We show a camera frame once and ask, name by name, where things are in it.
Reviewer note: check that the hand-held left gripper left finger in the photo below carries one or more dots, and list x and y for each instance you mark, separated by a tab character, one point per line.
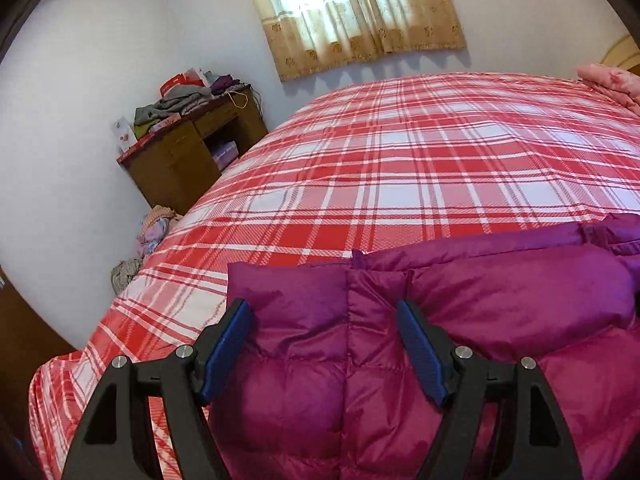
226	347

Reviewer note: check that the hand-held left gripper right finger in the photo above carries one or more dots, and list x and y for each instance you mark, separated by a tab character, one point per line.
421	347

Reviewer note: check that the purple puffer jacket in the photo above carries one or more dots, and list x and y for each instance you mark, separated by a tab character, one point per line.
450	360

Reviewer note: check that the pink clothes pile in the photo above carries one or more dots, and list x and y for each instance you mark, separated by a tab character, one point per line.
152	232

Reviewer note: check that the grey clothes pile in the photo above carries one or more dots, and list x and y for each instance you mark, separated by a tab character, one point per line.
175	105

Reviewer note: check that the purple folded clothes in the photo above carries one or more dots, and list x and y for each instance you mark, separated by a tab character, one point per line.
226	84

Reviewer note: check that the grey patterned cloth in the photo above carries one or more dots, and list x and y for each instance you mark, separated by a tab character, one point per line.
126	276

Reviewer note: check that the brown wooden desk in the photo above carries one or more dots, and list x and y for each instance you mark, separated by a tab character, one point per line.
175	165

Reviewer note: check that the bed with red plaid sheet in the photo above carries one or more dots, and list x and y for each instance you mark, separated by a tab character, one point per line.
380	160

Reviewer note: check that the stack of boxes in desk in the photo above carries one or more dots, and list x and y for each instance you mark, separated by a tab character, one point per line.
225	154

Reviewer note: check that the dark brown wooden door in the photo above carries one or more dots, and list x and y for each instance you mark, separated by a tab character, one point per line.
27	320

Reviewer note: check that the white printed box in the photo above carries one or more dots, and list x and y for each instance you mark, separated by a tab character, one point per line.
124	134

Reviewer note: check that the red and white box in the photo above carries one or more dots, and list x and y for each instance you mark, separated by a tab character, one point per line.
182	80

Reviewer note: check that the pink floral pillow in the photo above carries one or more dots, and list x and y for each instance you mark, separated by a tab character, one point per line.
612	82

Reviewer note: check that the beige window curtain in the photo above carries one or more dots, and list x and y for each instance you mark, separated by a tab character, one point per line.
360	10

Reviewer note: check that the wooden headboard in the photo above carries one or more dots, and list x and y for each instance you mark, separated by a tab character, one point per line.
622	50

